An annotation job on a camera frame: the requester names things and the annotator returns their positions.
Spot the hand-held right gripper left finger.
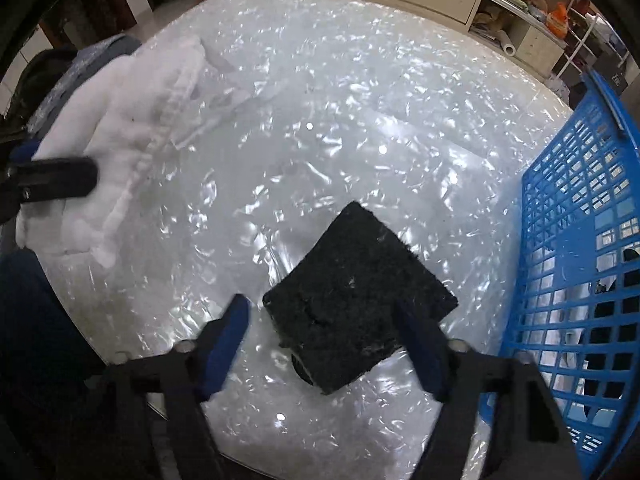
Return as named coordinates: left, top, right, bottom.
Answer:
left=102, top=294, right=251, bottom=480

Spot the white plastic bag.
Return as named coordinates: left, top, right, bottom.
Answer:
left=547, top=77, right=571, bottom=106

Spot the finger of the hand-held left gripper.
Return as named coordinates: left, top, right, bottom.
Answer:
left=5, top=141, right=42, bottom=165
left=0, top=156, right=98, bottom=223

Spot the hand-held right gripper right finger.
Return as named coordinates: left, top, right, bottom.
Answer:
left=395, top=302, right=583, bottom=480

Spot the blue plastic basket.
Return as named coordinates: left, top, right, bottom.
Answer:
left=480, top=69, right=640, bottom=478

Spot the black bag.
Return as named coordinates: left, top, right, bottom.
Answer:
left=592, top=50, right=638, bottom=98

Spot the person's dark blue clothing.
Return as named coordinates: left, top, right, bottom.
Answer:
left=0, top=250, right=116, bottom=376

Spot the white shelf rack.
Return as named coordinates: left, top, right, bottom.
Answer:
left=552, top=10, right=631, bottom=91

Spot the light blue cloth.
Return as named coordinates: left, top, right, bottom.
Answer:
left=570, top=402, right=621, bottom=428

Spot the white fluffy towel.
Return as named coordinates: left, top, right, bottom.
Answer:
left=15, top=35, right=211, bottom=268

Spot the black square cloth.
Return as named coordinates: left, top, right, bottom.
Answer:
left=262, top=201, right=458, bottom=396

